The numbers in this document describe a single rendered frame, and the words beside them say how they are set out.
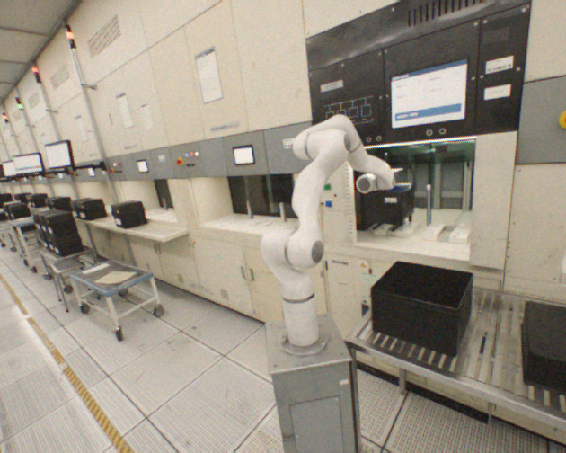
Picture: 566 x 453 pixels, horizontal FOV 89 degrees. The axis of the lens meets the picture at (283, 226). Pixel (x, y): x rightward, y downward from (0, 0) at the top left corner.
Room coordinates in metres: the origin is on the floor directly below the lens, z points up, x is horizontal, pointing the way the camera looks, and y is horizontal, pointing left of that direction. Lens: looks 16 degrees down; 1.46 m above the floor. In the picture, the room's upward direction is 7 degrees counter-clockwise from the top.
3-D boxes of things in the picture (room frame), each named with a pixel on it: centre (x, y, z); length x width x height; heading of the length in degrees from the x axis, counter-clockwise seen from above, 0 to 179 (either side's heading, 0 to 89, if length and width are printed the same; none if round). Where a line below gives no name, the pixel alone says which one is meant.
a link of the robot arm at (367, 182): (1.37, -0.45, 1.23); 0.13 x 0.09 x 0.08; 139
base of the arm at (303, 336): (0.91, -0.02, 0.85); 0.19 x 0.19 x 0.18
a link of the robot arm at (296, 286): (0.94, 0.00, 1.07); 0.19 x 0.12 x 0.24; 48
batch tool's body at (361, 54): (1.68, -0.84, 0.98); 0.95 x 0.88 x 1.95; 139
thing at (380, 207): (1.57, -0.61, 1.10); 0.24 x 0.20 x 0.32; 49
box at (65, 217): (3.56, 2.75, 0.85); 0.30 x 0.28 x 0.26; 48
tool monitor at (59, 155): (3.36, 2.16, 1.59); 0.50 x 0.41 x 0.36; 139
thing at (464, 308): (0.92, -0.47, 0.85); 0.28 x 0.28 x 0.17; 48
